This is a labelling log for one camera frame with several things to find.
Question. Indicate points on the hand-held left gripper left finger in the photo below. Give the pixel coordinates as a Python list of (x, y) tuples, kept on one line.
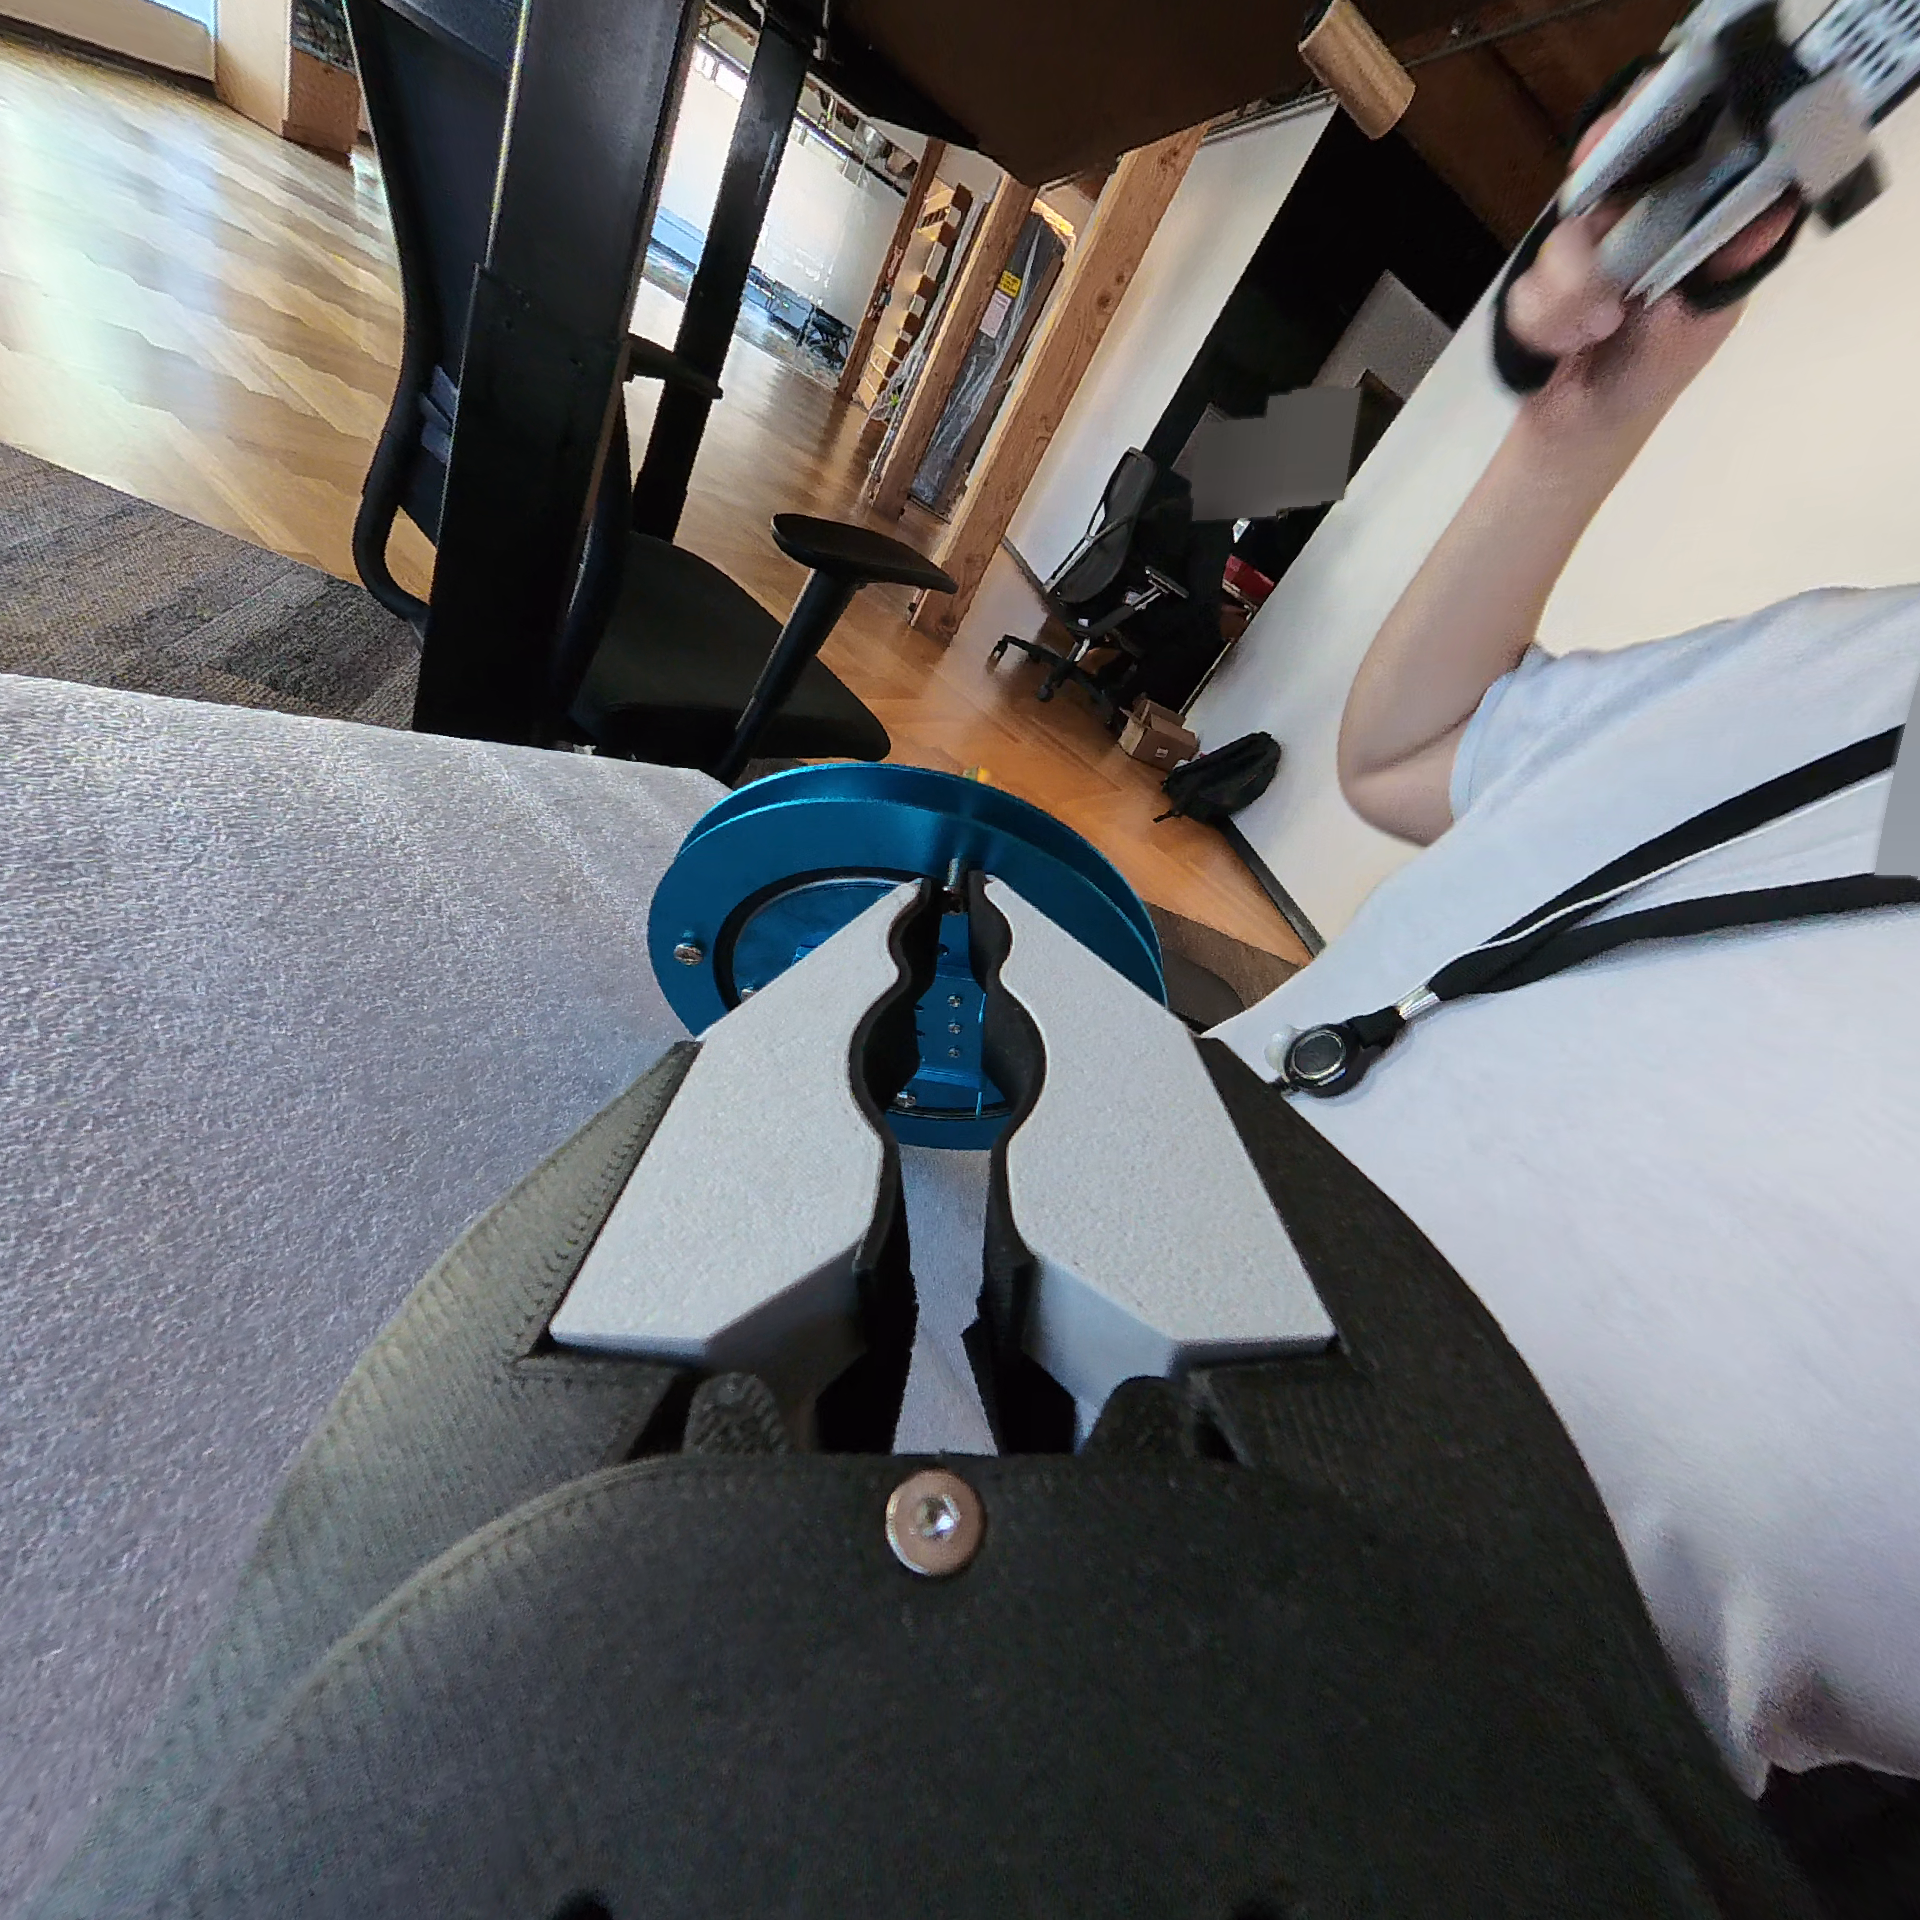
[(721, 1201)]

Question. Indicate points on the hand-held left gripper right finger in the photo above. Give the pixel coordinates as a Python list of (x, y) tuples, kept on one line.
[(1170, 1201)]

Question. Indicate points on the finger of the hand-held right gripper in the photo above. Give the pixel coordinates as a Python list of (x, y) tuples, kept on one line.
[(1664, 129), (1723, 203)]

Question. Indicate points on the blue round metal turntable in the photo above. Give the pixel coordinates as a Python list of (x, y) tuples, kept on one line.
[(809, 809)]

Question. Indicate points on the person's right forearm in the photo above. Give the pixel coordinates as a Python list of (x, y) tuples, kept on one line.
[(1440, 661)]

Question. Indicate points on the black desk leg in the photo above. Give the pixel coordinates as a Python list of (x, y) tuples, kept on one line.
[(523, 451)]

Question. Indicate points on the person's right hand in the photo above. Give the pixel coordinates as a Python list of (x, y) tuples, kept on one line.
[(1575, 293)]

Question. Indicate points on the round wooden peg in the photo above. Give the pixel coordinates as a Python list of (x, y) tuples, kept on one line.
[(1358, 67)]

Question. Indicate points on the white foam sheet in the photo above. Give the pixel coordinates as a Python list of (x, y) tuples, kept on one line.
[(299, 1051)]

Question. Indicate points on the small cardboard box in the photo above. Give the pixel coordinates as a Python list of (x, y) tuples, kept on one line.
[(1156, 735)]

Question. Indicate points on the wooden pillar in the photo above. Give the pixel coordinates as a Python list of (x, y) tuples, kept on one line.
[(1049, 375)]

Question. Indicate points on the person's dark trousers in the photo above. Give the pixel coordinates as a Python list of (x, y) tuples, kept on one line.
[(1862, 1846)]

